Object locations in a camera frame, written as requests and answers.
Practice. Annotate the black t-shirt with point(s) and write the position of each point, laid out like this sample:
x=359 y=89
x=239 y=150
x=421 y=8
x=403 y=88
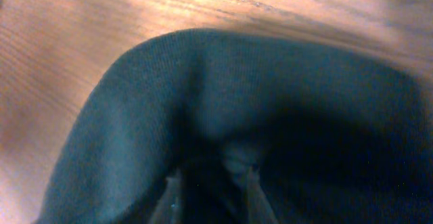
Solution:
x=337 y=137

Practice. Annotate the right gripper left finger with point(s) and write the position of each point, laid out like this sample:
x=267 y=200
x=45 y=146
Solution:
x=169 y=208

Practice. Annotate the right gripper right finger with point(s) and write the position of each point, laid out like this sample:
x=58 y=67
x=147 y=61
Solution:
x=259 y=208

